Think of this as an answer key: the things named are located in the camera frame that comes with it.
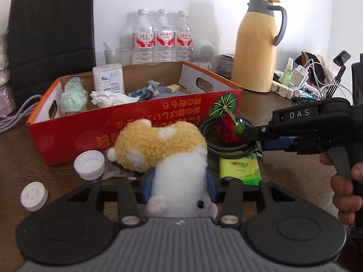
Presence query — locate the black cable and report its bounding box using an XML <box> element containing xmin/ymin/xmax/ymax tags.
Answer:
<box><xmin>199</xmin><ymin>116</ymin><xmax>256</xmax><ymax>159</ymax></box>

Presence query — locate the yellow white plush hamster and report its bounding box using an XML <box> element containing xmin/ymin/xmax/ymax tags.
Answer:
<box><xmin>107</xmin><ymin>119</ymin><xmax>218</xmax><ymax>219</ymax></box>

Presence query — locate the person's right hand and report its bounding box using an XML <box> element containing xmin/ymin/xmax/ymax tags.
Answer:
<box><xmin>319</xmin><ymin>153</ymin><xmax>363</xmax><ymax>225</ymax></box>

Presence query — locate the clear plastic wrapper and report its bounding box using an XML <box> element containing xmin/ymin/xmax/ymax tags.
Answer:
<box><xmin>102</xmin><ymin>160</ymin><xmax>134</xmax><ymax>180</ymax></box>

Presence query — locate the large white bottle cap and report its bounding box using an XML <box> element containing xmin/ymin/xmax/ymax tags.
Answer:
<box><xmin>73</xmin><ymin>151</ymin><xmax>105</xmax><ymax>180</ymax></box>

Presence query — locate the white power strip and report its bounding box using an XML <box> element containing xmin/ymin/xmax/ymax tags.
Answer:
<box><xmin>270</xmin><ymin>81</ymin><xmax>320</xmax><ymax>100</ymax></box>

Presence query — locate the brown cloth bundle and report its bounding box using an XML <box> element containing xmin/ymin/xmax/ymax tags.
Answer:
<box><xmin>295</xmin><ymin>52</ymin><xmax>337</xmax><ymax>86</ymax></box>

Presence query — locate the green spray bottle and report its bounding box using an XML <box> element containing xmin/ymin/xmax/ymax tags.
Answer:
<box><xmin>279</xmin><ymin>58</ymin><xmax>294</xmax><ymax>87</ymax></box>

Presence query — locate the black phone stand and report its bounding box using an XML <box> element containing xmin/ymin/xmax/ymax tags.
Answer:
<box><xmin>326</xmin><ymin>50</ymin><xmax>351</xmax><ymax>98</ymax></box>

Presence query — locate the yellow thermos jug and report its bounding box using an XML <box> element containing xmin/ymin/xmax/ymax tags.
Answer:
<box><xmin>231</xmin><ymin>0</ymin><xmax>287</xmax><ymax>93</ymax></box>

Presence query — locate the small grey box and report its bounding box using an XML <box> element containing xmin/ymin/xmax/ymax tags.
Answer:
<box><xmin>216</xmin><ymin>54</ymin><xmax>234</xmax><ymax>80</ymax></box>

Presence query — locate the crumpled white tissue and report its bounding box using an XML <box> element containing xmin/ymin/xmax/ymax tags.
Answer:
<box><xmin>90</xmin><ymin>91</ymin><xmax>140</xmax><ymax>108</ymax></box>

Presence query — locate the small white round cap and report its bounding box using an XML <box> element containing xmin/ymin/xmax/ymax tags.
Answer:
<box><xmin>20</xmin><ymin>182</ymin><xmax>48</xmax><ymax>212</ymax></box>

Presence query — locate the blue crumpled wrapper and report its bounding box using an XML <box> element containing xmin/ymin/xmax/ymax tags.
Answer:
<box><xmin>128</xmin><ymin>80</ymin><xmax>159</xmax><ymax>101</ymax></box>

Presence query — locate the red cardboard box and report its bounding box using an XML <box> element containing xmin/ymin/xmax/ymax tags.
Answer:
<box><xmin>27</xmin><ymin>62</ymin><xmax>242</xmax><ymax>166</ymax></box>

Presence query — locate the green puff in bag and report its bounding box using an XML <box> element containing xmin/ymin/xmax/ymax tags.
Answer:
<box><xmin>60</xmin><ymin>77</ymin><xmax>89</xmax><ymax>115</ymax></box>

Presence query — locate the beige eraser block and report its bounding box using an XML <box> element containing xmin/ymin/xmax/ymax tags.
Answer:
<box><xmin>166</xmin><ymin>84</ymin><xmax>180</xmax><ymax>93</ymax></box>

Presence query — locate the white robot speaker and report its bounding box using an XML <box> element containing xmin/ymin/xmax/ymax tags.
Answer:
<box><xmin>192</xmin><ymin>39</ymin><xmax>215</xmax><ymax>71</ymax></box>

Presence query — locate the white cotton swab box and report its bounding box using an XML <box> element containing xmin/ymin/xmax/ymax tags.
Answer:
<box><xmin>92</xmin><ymin>63</ymin><xmax>125</xmax><ymax>93</ymax></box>

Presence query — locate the right water bottle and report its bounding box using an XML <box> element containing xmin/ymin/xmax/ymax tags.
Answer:
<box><xmin>174</xmin><ymin>10</ymin><xmax>193</xmax><ymax>61</ymax></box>

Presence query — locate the water bottle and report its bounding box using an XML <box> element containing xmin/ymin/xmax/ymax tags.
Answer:
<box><xmin>155</xmin><ymin>9</ymin><xmax>175</xmax><ymax>62</ymax></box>
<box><xmin>132</xmin><ymin>9</ymin><xmax>155</xmax><ymax>65</ymax></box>
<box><xmin>174</xmin><ymin>10</ymin><xmax>193</xmax><ymax>61</ymax></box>

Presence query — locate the glass cup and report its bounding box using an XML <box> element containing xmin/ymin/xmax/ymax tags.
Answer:
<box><xmin>104</xmin><ymin>48</ymin><xmax>133</xmax><ymax>66</ymax></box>

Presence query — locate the middle water bottle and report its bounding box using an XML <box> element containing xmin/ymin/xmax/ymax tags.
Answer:
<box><xmin>155</xmin><ymin>9</ymin><xmax>175</xmax><ymax>62</ymax></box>

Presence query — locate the patterned purple vase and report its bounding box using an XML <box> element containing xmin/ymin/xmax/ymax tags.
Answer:
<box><xmin>0</xmin><ymin>35</ymin><xmax>16</xmax><ymax>115</ymax></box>

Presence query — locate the left water bottle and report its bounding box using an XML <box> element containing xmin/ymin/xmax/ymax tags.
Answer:
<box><xmin>132</xmin><ymin>9</ymin><xmax>155</xmax><ymax>65</ymax></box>

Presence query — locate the black paper bag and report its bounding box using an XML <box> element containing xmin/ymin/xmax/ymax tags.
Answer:
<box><xmin>6</xmin><ymin>0</ymin><xmax>96</xmax><ymax>106</ymax></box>

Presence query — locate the white charger with cables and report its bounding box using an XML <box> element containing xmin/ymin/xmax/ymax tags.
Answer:
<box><xmin>290</xmin><ymin>65</ymin><xmax>353</xmax><ymax>100</ymax></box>

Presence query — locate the grey cable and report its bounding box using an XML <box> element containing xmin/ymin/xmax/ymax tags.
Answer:
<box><xmin>0</xmin><ymin>94</ymin><xmax>43</xmax><ymax>134</ymax></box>

